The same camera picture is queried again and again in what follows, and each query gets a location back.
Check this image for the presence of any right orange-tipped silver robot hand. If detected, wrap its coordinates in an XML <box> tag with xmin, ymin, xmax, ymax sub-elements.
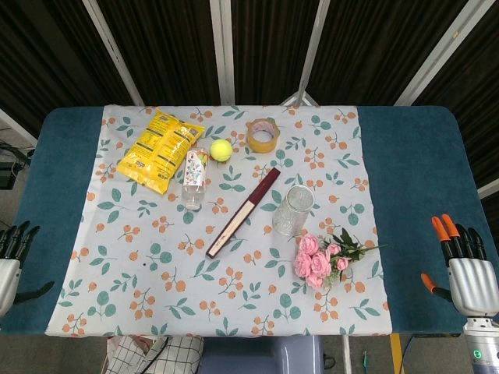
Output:
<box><xmin>420</xmin><ymin>213</ymin><xmax>499</xmax><ymax>318</ymax></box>

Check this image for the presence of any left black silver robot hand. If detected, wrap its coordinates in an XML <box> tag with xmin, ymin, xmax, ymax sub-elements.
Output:
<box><xmin>0</xmin><ymin>220</ymin><xmax>56</xmax><ymax>317</ymax></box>

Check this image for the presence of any pink rose bouquet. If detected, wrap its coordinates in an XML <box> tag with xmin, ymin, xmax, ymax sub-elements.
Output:
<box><xmin>292</xmin><ymin>227</ymin><xmax>388</xmax><ymax>291</ymax></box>

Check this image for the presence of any clear glass jar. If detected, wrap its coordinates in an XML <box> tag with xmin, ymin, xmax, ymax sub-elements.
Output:
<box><xmin>271</xmin><ymin>185</ymin><xmax>317</xmax><ymax>237</ymax></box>

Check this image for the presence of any black electronic equipment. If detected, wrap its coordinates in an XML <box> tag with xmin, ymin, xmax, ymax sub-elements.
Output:
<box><xmin>0</xmin><ymin>140</ymin><xmax>33</xmax><ymax>192</ymax></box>

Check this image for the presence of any teal velvet table cover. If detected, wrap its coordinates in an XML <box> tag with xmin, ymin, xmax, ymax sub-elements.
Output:
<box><xmin>0</xmin><ymin>105</ymin><xmax>495</xmax><ymax>338</ymax></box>

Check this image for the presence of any white table leg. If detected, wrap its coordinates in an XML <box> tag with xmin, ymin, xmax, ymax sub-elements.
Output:
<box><xmin>342</xmin><ymin>335</ymin><xmax>352</xmax><ymax>374</ymax></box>

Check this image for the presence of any white black checkered bag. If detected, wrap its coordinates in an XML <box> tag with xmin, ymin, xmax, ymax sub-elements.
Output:
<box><xmin>104</xmin><ymin>335</ymin><xmax>205</xmax><ymax>374</ymax></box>

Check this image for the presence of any yellow chip bag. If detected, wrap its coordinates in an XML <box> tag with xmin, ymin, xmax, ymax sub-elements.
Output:
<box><xmin>116</xmin><ymin>108</ymin><xmax>207</xmax><ymax>195</ymax></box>

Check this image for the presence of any clear plastic bottle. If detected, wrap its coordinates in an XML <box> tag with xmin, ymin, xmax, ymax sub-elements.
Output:
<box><xmin>181</xmin><ymin>146</ymin><xmax>210</xmax><ymax>212</ymax></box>

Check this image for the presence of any floral print tablecloth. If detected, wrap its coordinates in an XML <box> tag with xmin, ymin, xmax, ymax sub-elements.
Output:
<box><xmin>45</xmin><ymin>104</ymin><xmax>392</xmax><ymax>338</ymax></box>

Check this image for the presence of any grey plastic stool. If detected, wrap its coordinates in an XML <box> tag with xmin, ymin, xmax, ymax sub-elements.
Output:
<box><xmin>198</xmin><ymin>334</ymin><xmax>325</xmax><ymax>374</ymax></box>

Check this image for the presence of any folded maroon hand fan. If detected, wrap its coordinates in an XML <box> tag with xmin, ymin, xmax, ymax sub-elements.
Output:
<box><xmin>204</xmin><ymin>167</ymin><xmax>282</xmax><ymax>259</ymax></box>

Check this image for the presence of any yellow tennis ball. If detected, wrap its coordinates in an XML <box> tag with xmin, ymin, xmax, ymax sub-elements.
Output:
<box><xmin>210</xmin><ymin>139</ymin><xmax>234</xmax><ymax>163</ymax></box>

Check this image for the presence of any clear packing tape roll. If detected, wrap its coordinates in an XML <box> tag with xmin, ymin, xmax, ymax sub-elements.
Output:
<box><xmin>245</xmin><ymin>118</ymin><xmax>279</xmax><ymax>154</ymax></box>

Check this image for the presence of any white metal frame post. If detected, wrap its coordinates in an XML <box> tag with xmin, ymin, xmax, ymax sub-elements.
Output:
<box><xmin>0</xmin><ymin>108</ymin><xmax>39</xmax><ymax>147</ymax></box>
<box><xmin>82</xmin><ymin>0</ymin><xmax>144</xmax><ymax>107</ymax></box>
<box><xmin>395</xmin><ymin>0</ymin><xmax>498</xmax><ymax>107</ymax></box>
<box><xmin>298</xmin><ymin>0</ymin><xmax>332</xmax><ymax>106</ymax></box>
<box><xmin>209</xmin><ymin>0</ymin><xmax>236</xmax><ymax>106</ymax></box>
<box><xmin>477</xmin><ymin>181</ymin><xmax>499</xmax><ymax>199</ymax></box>

